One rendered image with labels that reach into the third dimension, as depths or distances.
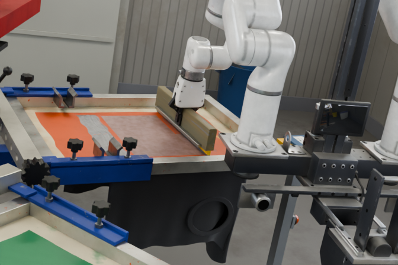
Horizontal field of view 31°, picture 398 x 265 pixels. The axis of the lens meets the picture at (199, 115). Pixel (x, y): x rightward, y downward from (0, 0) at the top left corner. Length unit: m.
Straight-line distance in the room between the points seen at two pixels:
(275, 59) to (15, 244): 0.77
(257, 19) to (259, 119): 0.26
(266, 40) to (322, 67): 4.26
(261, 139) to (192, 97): 0.53
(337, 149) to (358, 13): 0.38
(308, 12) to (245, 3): 4.04
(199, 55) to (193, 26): 3.38
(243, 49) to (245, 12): 0.11
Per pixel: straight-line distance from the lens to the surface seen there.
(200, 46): 2.23
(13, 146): 1.99
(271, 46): 1.81
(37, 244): 1.69
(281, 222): 2.65
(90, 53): 5.45
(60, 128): 2.34
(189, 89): 2.34
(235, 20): 1.82
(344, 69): 1.92
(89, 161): 1.99
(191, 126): 2.34
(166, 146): 2.31
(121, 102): 2.59
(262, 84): 1.84
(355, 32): 1.90
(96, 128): 2.36
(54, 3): 5.33
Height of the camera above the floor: 1.82
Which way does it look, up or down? 19 degrees down
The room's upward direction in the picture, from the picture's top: 10 degrees clockwise
